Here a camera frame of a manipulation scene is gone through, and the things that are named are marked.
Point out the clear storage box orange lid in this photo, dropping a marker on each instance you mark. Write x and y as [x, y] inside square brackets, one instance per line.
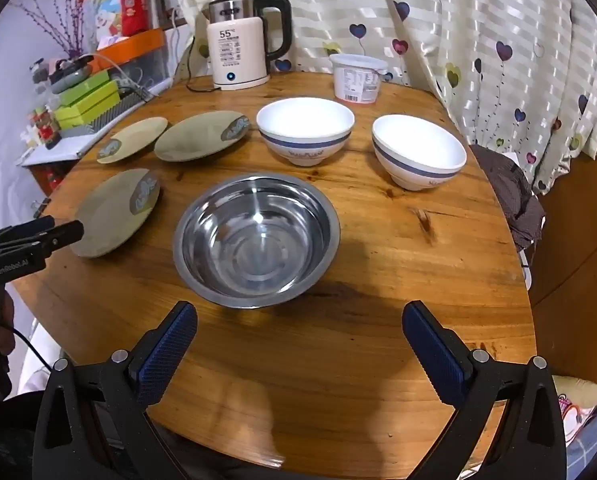
[143, 55]

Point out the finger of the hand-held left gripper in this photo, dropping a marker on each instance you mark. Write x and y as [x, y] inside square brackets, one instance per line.
[63, 237]
[23, 230]

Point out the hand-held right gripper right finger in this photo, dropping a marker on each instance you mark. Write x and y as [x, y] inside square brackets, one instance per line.
[436, 355]

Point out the white bowl with blue band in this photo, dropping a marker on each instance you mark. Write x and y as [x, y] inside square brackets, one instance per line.
[303, 120]
[418, 155]

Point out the wooden cabinet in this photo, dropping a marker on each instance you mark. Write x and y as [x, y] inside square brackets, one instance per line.
[578, 270]

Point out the grey device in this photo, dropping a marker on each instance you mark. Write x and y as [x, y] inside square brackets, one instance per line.
[71, 72]

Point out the purple flower branches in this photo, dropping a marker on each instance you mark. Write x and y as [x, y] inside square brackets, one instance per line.
[61, 15]

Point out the printed blanket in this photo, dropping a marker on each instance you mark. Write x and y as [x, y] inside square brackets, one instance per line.
[578, 420]

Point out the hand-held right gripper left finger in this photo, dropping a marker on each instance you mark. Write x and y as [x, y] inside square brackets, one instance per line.
[166, 355]

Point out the small jar with red label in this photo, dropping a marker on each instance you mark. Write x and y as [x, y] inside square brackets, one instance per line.
[46, 130]

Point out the white board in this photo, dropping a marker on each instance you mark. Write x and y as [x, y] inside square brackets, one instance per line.
[63, 150]

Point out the colourful cartoon poster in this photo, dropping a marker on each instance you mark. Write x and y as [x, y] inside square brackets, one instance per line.
[106, 5]

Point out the green plate with logo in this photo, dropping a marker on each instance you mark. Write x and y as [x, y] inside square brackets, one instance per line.
[108, 215]
[193, 137]
[133, 140]

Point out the dark checked cloth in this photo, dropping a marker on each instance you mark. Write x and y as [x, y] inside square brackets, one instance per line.
[513, 190]

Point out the zigzag patterned box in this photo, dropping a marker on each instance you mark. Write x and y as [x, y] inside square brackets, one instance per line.
[113, 112]

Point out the stainless steel bowl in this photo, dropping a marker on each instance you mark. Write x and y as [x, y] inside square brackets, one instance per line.
[256, 240]

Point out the striped curtain with hearts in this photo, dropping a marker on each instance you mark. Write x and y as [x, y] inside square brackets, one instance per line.
[453, 20]

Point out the white plastic tub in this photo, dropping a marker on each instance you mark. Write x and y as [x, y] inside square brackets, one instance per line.
[356, 80]

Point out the cream electric kettle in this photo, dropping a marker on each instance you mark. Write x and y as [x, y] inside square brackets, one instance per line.
[238, 50]

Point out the black binder clip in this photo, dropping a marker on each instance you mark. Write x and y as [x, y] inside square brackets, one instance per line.
[41, 208]

